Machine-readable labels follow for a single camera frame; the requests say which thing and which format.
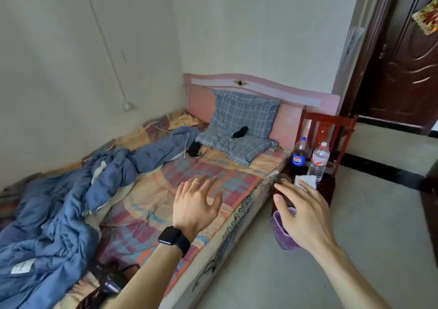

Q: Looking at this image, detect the dark cola bottle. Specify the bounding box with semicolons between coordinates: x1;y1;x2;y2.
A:
291;137;310;176

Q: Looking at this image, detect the large blue checked pillow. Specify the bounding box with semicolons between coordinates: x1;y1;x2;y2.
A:
209;89;281;139

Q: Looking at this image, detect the purple eye mask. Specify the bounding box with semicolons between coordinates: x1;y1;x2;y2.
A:
187;141;203;158

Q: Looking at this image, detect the pink bed headboard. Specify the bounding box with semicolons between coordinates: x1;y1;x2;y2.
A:
183;72;341;150

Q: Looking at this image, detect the red wooden chair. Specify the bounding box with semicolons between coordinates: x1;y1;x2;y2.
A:
272;107;359;217

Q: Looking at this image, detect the black smartwatch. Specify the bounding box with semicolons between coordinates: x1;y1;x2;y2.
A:
158;226;191;258

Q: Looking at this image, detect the black hair dryer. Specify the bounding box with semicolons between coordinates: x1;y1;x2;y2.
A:
77;263;141;309

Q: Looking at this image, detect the crumpled yellow cloth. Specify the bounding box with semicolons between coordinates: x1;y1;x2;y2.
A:
167;111;201;131

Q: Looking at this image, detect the blue quilt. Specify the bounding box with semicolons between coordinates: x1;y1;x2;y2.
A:
0;126;206;309

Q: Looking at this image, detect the white wall cable conduit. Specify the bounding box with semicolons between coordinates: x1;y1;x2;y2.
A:
81;0;129;104

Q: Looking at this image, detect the thin white charging cable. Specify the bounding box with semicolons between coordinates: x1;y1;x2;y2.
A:
150;120;191;159

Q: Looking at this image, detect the purple waste bin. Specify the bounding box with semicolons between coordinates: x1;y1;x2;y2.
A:
271;206;303;251

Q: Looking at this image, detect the clear water bottle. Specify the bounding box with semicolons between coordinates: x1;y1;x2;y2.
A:
307;142;331;183

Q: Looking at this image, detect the dark brown door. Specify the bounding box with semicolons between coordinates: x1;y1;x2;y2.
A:
352;0;438;130

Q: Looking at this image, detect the person's right hand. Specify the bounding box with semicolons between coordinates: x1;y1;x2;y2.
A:
272;179;339;257

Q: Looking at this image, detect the white paper sheet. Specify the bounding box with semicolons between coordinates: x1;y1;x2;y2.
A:
344;26;366;57

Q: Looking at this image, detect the person's left hand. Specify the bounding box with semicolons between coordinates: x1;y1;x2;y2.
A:
172;174;224;242

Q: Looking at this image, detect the white tissue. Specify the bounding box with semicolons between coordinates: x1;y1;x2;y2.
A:
294;175;319;191

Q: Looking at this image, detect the person's left forearm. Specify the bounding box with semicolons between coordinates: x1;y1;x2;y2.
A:
106;242;183;309

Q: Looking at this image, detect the dark brown door frame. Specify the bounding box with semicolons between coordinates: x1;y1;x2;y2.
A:
339;0;406;118

